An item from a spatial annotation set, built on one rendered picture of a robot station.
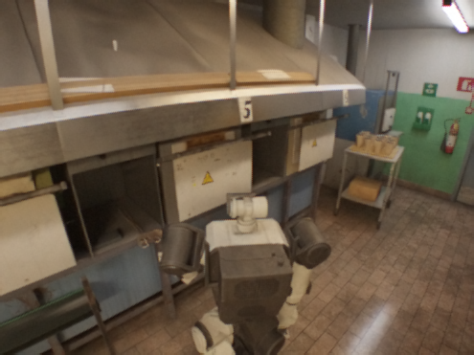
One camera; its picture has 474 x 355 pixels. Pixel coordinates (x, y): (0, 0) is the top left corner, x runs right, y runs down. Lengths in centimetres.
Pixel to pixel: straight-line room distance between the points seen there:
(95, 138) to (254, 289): 78
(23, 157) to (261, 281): 87
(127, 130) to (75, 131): 20
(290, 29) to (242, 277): 229
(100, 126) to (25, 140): 26
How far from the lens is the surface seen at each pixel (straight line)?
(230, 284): 75
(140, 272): 194
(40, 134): 108
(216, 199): 177
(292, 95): 185
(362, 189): 357
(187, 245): 86
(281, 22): 267
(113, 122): 113
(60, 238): 142
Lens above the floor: 180
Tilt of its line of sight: 23 degrees down
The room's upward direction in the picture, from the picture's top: straight up
